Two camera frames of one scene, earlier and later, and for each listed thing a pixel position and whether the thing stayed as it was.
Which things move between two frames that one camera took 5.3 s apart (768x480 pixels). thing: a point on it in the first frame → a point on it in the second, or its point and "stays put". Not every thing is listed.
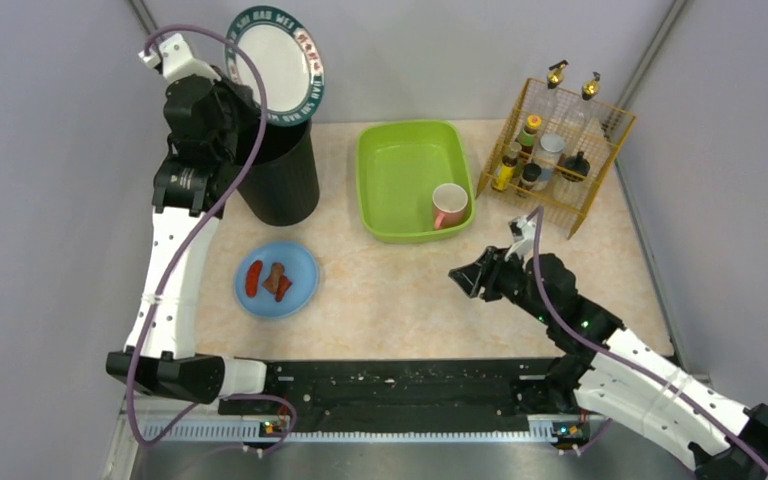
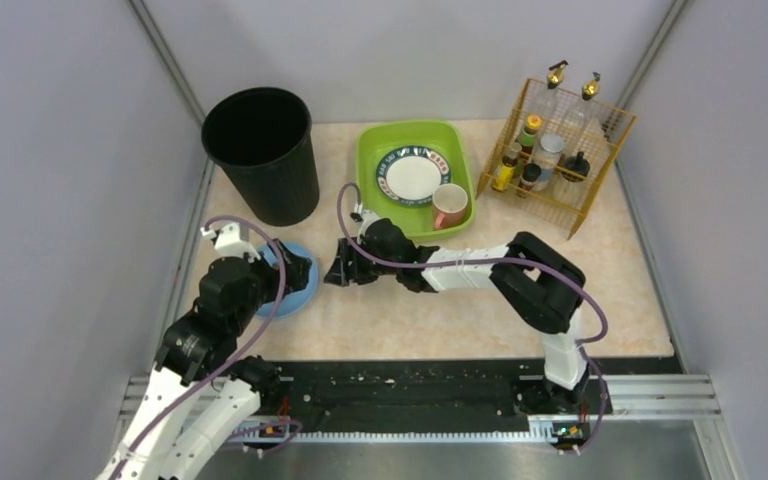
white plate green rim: x=289 y=60 → x=411 y=175
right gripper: x=490 y=278 → x=351 y=261
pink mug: x=448 y=201 stays put
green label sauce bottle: x=527 y=138 stays put
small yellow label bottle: x=504 y=175 stays put
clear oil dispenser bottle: x=555 y=108 stays put
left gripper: x=234 y=93 → x=289 y=273
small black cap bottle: x=530 y=175 stays put
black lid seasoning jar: x=577 y=163 stays put
